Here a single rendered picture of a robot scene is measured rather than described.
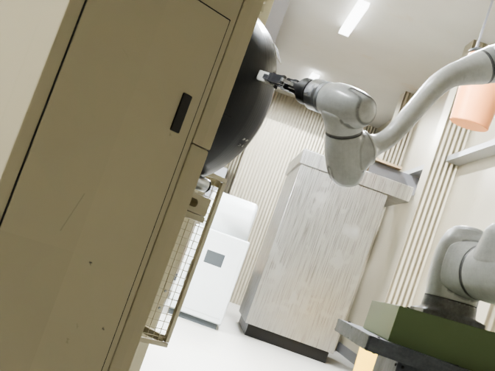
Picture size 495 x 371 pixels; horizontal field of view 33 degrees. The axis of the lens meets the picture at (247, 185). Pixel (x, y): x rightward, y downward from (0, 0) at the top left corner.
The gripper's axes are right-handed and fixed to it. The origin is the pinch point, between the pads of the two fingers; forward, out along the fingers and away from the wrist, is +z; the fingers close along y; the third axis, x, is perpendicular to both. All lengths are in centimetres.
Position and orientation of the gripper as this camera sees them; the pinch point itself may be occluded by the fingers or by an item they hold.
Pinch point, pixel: (266, 77)
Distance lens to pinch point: 249.4
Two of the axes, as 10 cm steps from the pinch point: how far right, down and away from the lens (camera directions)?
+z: -6.2, -3.1, 7.2
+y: -6.6, -3.0, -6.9
